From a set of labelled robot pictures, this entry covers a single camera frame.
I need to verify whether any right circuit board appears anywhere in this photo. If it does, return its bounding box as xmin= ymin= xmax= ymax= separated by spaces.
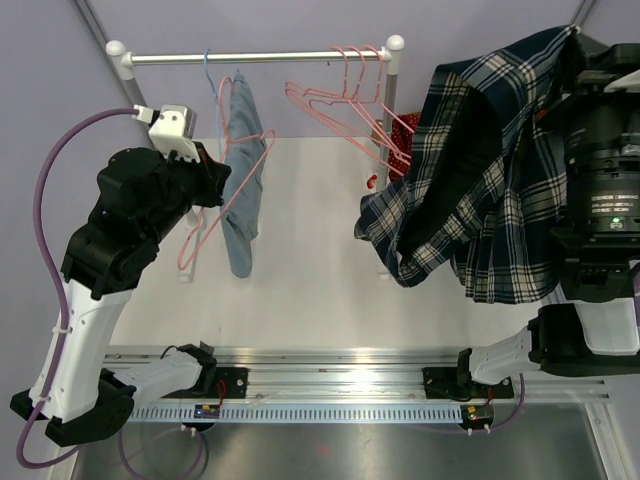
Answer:
xmin=461 ymin=405 xmax=494 ymax=424

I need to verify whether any aluminium mounting rail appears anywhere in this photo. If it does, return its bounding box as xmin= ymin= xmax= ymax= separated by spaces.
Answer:
xmin=130 ymin=348 xmax=610 ymax=425

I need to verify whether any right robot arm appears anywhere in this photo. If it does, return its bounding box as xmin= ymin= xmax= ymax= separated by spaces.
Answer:
xmin=453 ymin=38 xmax=639 ymax=396

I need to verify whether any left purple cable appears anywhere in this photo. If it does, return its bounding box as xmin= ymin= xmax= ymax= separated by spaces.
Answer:
xmin=14 ymin=107 xmax=209 ymax=476

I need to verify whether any dark plaid skirt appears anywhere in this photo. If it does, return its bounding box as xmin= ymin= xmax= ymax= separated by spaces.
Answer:
xmin=354 ymin=25 xmax=577 ymax=304

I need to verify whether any blue wire hanger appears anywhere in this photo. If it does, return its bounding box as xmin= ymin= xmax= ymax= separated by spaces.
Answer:
xmin=203 ymin=49 xmax=224 ymax=159

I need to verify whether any light blue denim skirt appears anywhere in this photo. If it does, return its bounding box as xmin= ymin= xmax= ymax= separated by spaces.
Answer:
xmin=221 ymin=72 xmax=266 ymax=279

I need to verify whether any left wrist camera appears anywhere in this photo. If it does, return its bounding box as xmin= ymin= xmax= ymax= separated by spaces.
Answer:
xmin=133 ymin=105 xmax=200 ymax=163

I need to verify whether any circuit board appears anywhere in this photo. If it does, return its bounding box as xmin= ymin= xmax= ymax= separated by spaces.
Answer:
xmin=461 ymin=405 xmax=494 ymax=424
xmin=194 ymin=404 xmax=220 ymax=419

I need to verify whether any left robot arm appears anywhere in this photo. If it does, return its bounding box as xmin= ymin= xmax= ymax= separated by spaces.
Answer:
xmin=36 ymin=142 xmax=231 ymax=447

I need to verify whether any silver white clothes rack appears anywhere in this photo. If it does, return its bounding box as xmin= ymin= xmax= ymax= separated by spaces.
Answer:
xmin=104 ymin=33 xmax=406 ymax=281

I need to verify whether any red polka dot skirt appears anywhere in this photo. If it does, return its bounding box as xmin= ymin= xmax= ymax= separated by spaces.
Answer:
xmin=388 ymin=112 xmax=421 ymax=183

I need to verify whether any left circuit board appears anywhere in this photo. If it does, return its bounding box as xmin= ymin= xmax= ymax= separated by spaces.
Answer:
xmin=194 ymin=404 xmax=220 ymax=419

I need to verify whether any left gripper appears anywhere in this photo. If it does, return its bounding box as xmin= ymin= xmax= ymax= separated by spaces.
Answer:
xmin=142 ymin=139 xmax=231 ymax=245

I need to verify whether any pink wire hanger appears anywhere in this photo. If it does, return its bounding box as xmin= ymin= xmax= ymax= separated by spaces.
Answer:
xmin=301 ymin=35 xmax=408 ymax=180
xmin=285 ymin=46 xmax=388 ymax=167
xmin=176 ymin=72 xmax=276 ymax=279
xmin=348 ymin=35 xmax=414 ymax=165

